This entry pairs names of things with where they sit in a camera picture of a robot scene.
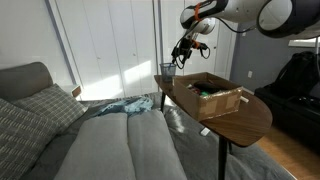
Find white window frame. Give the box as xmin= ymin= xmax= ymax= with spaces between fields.
xmin=288 ymin=37 xmax=320 ymax=48

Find white closet doors with knobs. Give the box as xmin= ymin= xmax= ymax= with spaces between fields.
xmin=162 ymin=0 xmax=238 ymax=80

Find dark wooden table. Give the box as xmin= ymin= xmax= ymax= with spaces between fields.
xmin=153 ymin=73 xmax=274 ymax=180

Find brown cardboard box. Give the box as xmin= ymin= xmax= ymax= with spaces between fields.
xmin=171 ymin=71 xmax=244 ymax=122

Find black bulky item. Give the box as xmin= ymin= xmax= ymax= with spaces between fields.
xmin=192 ymin=80 xmax=224 ymax=95

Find grey futon cushion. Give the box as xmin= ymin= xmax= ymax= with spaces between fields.
xmin=127 ymin=109 xmax=188 ymax=180
xmin=54 ymin=112 xmax=138 ymax=180

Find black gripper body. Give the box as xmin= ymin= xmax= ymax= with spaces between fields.
xmin=178 ymin=36 xmax=202 ymax=58

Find light blue cloth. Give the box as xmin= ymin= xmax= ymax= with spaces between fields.
xmin=95 ymin=95 xmax=155 ymax=118

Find grey striped pillow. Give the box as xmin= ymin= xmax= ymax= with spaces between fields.
xmin=0 ymin=97 xmax=62 ymax=180

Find grey plaid pillow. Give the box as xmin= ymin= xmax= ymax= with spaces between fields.
xmin=10 ymin=83 xmax=90 ymax=135

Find white remote control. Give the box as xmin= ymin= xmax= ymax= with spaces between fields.
xmin=199 ymin=127 xmax=212 ymax=137

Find black couch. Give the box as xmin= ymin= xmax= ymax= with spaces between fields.
xmin=253 ymin=83 xmax=320 ymax=152

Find black backpack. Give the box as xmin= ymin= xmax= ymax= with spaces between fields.
xmin=272 ymin=50 xmax=320 ymax=100

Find grey door trim strip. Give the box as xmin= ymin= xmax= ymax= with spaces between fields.
xmin=44 ymin=0 xmax=79 ymax=86
xmin=155 ymin=0 xmax=165 ymax=76

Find grey upholstered headboard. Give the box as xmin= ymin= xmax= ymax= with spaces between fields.
xmin=0 ymin=61 xmax=55 ymax=103

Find white bifold closet doors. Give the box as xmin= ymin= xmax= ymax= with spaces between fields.
xmin=54 ymin=0 xmax=158 ymax=102

